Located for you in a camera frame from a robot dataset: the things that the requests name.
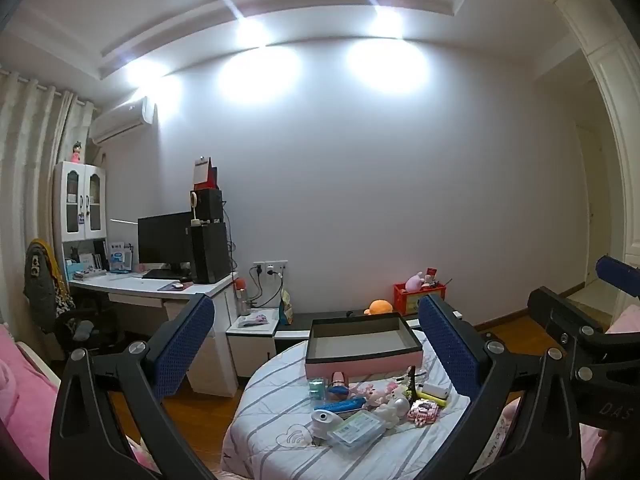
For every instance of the white wardrobe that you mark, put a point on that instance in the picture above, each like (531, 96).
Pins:
(615, 135)

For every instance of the small round stand lamp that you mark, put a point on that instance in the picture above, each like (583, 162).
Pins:
(194, 205)

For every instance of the dark mouse pad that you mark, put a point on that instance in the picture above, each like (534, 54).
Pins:
(167, 287)

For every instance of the white astronaut figure silver helmet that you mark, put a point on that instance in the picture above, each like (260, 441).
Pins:
(395, 412)

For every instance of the red white packet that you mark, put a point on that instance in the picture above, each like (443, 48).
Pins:
(431, 277)

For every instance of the black toothed hair clip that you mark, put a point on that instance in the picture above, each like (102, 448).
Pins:
(411, 385)

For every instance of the white round gadget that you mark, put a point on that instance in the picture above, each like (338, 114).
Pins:
(325, 425)

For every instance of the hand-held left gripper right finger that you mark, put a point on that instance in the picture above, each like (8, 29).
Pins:
(450, 350)

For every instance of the pink figurine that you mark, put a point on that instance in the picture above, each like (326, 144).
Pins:
(77, 152)

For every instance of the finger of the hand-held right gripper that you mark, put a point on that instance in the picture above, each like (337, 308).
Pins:
(555, 312)
(620, 274)

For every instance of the white desk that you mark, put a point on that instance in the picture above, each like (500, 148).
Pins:
(140, 290)

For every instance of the white air conditioner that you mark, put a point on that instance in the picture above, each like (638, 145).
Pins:
(120, 122)

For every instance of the black computer monitor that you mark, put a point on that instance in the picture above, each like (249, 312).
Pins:
(162, 240)

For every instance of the red printed crate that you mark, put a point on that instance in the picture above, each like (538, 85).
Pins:
(415, 302)

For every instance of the orange plush toy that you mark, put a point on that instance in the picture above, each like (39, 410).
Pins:
(377, 307)

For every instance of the white wall outlet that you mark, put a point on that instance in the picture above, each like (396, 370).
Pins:
(270, 265)

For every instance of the yellow highlighter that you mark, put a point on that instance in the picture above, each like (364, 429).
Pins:
(430, 400)

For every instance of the black speaker box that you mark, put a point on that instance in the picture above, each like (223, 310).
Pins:
(210, 206)

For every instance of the pink storage box black rim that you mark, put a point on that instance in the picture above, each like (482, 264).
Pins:
(360, 367)

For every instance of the blue ridged plastic case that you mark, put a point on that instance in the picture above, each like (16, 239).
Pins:
(342, 404)

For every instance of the blue white book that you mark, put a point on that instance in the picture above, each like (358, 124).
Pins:
(120, 257)

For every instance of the small teal container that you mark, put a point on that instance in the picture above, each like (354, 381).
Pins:
(317, 391)

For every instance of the metal bottle orange cap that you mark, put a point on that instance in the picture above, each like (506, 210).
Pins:
(242, 297)

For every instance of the pink plush toy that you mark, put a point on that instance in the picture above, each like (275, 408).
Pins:
(415, 282)

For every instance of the clear plastic case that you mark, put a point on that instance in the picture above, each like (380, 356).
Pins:
(357, 431)

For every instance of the striped white bedspread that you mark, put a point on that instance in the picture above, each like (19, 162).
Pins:
(280, 410)

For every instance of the black office chair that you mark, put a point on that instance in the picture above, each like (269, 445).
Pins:
(90, 332)

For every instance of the white lamp bar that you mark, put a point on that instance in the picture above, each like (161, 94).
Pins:
(124, 220)

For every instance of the white glass door cabinet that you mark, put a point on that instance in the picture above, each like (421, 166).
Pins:
(80, 200)

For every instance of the white bedside cabinet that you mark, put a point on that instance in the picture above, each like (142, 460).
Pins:
(252, 355)

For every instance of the red desk calendar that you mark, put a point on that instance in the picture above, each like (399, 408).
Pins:
(205, 175)

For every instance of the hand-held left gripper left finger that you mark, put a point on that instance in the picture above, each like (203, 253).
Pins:
(182, 345)

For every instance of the blue yellow snack bag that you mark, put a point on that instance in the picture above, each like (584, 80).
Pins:
(286, 307)

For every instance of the black keyboard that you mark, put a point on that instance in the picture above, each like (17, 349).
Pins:
(160, 274)

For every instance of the beige curtain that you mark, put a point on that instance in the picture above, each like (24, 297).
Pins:
(30, 160)

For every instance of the black speakers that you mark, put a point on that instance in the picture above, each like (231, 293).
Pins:
(210, 255)

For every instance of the printed paper packet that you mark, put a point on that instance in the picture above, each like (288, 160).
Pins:
(252, 320)

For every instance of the grey yellow jacket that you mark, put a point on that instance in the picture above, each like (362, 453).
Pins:
(42, 285)

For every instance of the ceiling spotlight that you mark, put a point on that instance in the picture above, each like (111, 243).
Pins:
(251, 31)
(387, 21)

